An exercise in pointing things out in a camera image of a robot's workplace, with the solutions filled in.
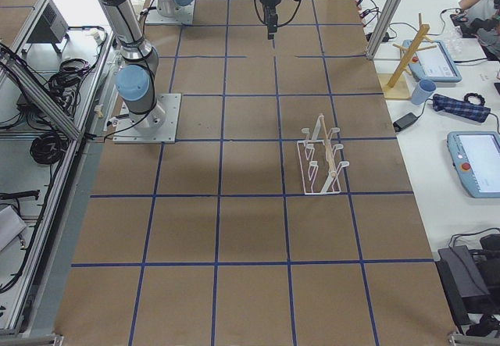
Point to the blue cup on side table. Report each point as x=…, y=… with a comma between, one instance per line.
x=422, y=91

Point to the wooden mug tree stand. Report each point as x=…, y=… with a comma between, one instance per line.
x=393, y=87

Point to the black power adapter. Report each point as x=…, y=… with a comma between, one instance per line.
x=404, y=122

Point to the upper teach pendant tablet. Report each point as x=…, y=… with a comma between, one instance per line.
x=435, y=64

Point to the teach pendant tablet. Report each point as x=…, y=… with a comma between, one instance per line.
x=435, y=64
x=475, y=156

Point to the person in grey shirt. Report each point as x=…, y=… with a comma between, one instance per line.
x=484, y=10

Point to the blue plaid pouch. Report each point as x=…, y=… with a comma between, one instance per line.
x=471, y=107

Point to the grey control box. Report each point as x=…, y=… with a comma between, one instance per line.
x=51, y=28

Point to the lower teach pendant tablet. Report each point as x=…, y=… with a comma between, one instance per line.
x=475, y=156

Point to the black equipment case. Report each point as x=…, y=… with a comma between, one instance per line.
x=470, y=279

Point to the aluminium frame post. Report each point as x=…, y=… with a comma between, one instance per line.
x=381, y=27

